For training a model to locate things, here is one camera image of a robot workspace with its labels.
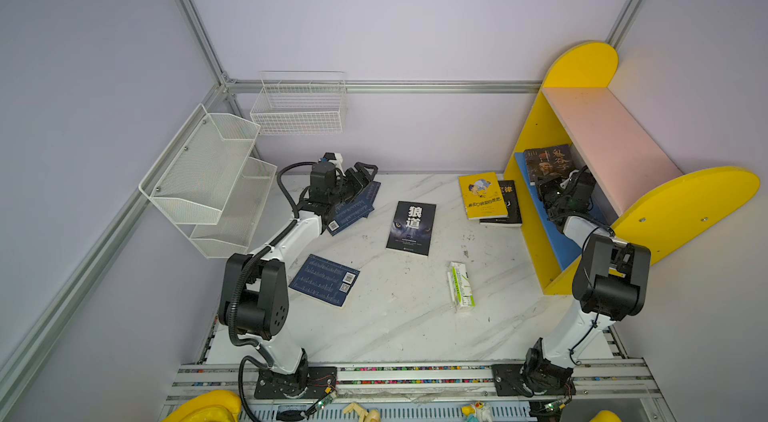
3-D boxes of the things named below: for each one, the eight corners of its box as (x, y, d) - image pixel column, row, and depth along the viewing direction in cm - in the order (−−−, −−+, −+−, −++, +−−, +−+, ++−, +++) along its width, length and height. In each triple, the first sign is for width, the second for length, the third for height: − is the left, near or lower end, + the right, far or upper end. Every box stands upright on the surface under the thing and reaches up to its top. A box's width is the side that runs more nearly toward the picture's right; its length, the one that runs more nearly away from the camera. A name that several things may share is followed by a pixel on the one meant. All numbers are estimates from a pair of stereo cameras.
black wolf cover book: (385, 249, 101) (385, 246, 99) (398, 202, 114) (398, 198, 112) (428, 257, 99) (429, 254, 97) (436, 208, 112) (436, 204, 110)
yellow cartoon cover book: (466, 219, 108) (468, 214, 106) (458, 178, 121) (459, 173, 119) (505, 219, 108) (508, 214, 106) (493, 178, 121) (495, 173, 119)
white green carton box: (456, 310, 87) (459, 304, 84) (445, 268, 96) (447, 262, 92) (473, 308, 88) (476, 302, 84) (461, 266, 96) (463, 260, 93)
